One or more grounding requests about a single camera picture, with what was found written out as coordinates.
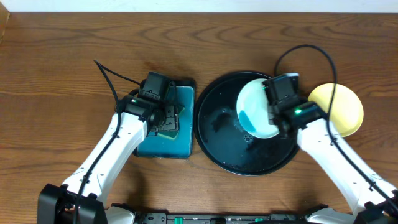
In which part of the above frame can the green yellow sponge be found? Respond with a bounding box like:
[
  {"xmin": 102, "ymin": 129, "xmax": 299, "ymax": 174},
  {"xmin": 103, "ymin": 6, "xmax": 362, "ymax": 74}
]
[{"xmin": 158, "ymin": 105, "xmax": 185, "ymax": 141}]

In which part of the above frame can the mint plate with blue stain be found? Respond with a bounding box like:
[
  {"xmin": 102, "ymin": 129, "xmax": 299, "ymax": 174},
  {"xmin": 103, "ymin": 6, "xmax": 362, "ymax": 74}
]
[{"xmin": 236, "ymin": 78, "xmax": 279, "ymax": 139}]

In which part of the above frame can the yellow plate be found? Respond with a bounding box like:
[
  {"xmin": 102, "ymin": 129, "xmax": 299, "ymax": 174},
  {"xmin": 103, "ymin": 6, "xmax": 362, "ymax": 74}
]
[{"xmin": 308, "ymin": 83, "xmax": 364, "ymax": 137}]

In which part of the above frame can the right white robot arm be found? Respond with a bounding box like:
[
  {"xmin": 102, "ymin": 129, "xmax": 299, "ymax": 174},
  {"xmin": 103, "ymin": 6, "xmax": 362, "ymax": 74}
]
[{"xmin": 267, "ymin": 100, "xmax": 397, "ymax": 223}]

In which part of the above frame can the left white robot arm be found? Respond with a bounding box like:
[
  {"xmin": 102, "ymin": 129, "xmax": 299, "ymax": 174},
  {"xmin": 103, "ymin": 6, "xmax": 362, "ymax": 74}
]
[{"xmin": 37, "ymin": 95, "xmax": 184, "ymax": 223}]

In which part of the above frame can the black rectangular water tray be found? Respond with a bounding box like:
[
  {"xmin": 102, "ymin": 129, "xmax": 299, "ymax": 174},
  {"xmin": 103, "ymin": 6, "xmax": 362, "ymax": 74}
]
[{"xmin": 134, "ymin": 79, "xmax": 196, "ymax": 159}]

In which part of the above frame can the round black serving tray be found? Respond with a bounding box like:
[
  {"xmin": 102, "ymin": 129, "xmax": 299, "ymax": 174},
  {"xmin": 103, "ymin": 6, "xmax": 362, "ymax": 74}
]
[{"xmin": 193, "ymin": 71, "xmax": 299, "ymax": 176}]

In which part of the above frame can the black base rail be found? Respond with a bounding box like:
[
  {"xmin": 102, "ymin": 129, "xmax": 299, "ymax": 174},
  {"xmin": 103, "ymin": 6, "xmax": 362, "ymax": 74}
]
[{"xmin": 133, "ymin": 212, "xmax": 308, "ymax": 224}]

